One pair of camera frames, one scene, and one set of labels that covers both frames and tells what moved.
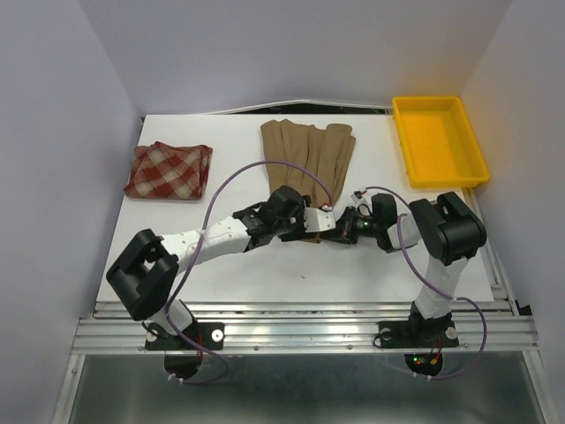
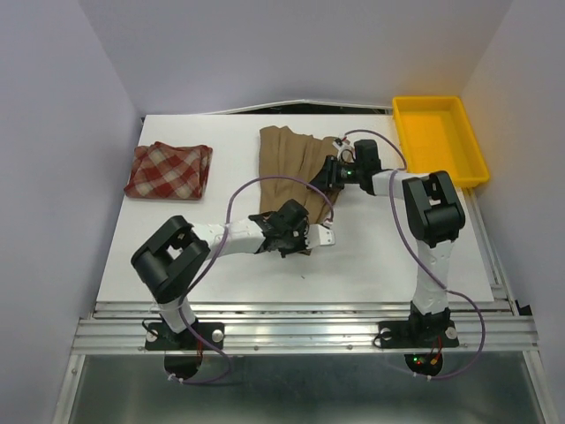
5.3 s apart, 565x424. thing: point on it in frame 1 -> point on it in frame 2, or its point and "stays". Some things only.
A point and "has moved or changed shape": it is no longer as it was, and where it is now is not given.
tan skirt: (327, 150) has moved or changed shape
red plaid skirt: (160, 170) stays
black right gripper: (343, 231) -> (327, 177)
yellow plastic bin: (439, 145) stays
